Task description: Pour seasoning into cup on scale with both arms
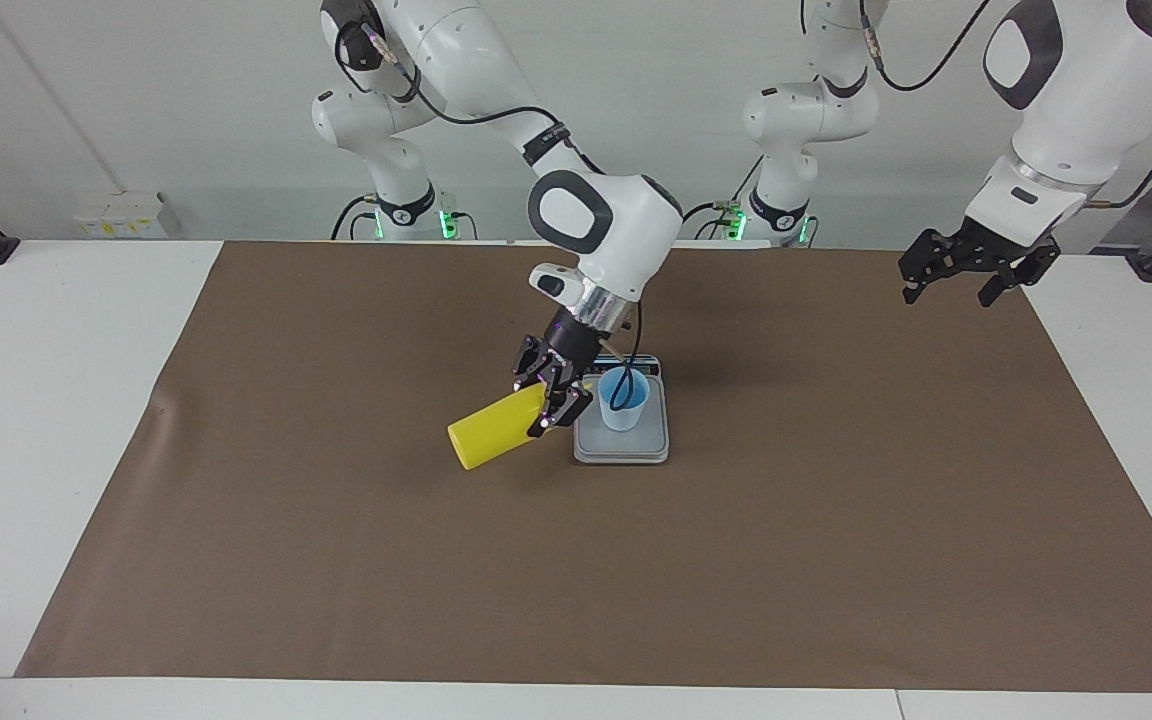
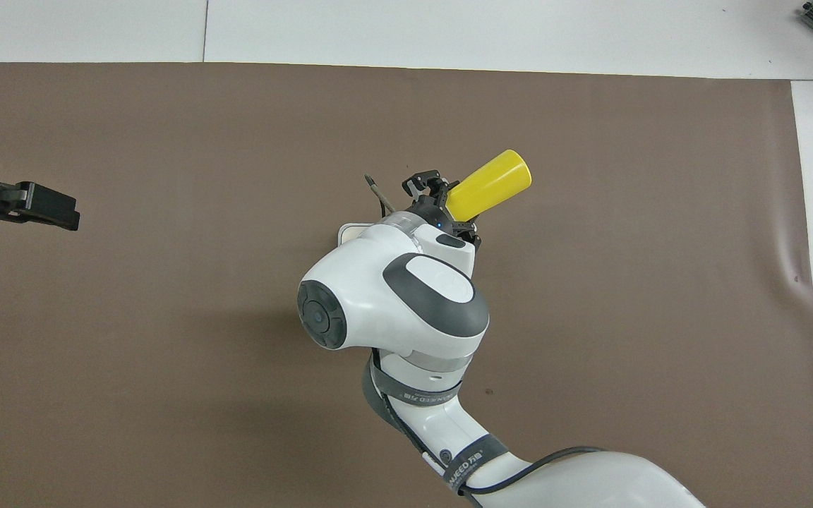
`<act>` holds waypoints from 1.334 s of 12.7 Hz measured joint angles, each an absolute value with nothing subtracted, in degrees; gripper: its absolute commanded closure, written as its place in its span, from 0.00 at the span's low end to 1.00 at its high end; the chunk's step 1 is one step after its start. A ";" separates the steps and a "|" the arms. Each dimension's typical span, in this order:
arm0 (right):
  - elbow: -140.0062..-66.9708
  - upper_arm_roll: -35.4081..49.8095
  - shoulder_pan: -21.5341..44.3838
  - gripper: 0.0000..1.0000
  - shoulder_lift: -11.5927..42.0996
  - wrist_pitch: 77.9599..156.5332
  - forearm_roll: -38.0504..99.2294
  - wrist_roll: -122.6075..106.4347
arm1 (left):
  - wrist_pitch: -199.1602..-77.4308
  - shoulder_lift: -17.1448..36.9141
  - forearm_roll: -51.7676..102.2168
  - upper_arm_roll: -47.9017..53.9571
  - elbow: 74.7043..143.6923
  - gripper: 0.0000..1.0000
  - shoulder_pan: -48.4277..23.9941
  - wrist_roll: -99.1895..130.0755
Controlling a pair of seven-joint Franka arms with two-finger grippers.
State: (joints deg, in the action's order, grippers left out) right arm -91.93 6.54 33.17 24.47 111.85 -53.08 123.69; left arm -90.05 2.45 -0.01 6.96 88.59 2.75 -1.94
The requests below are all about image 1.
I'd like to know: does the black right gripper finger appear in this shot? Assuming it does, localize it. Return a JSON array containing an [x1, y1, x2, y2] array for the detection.
[[528, 375, 595, 441], [511, 335, 565, 393]]

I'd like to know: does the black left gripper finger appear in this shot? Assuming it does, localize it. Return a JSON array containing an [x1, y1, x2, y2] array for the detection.
[[976, 238, 1061, 308], [898, 228, 967, 304]]

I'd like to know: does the light blue plastic cup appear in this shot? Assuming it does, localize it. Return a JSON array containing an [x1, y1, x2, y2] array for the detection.
[[598, 366, 651, 433]]

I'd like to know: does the yellow squeeze bottle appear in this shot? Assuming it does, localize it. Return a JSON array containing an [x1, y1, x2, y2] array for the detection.
[[447, 378, 602, 471]]

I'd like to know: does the silver digital kitchen scale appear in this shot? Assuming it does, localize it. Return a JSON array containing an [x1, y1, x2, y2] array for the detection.
[[573, 353, 671, 466]]

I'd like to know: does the brown paper table mat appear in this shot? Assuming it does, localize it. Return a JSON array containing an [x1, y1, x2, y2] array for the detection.
[[14, 240, 1152, 694]]

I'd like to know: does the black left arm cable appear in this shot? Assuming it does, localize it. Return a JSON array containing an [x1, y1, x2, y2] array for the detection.
[[854, 0, 1152, 209]]

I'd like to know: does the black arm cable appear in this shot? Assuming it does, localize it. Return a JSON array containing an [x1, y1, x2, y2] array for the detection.
[[336, 20, 643, 411], [854, 0, 1152, 209]]

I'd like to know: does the black left base cable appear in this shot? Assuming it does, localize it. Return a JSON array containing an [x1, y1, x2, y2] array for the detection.
[[669, 155, 767, 241]]

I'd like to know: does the black base cable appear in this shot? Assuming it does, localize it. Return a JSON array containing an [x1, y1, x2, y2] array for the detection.
[[669, 155, 767, 241], [331, 190, 382, 241]]

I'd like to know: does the black right base cable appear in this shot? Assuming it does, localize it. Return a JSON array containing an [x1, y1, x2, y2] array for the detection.
[[331, 190, 382, 241]]

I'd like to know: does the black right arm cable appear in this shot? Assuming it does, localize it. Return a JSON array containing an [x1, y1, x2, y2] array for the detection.
[[336, 20, 643, 411]]

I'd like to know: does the white wall socket box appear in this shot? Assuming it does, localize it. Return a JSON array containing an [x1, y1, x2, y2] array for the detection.
[[73, 192, 183, 240]]

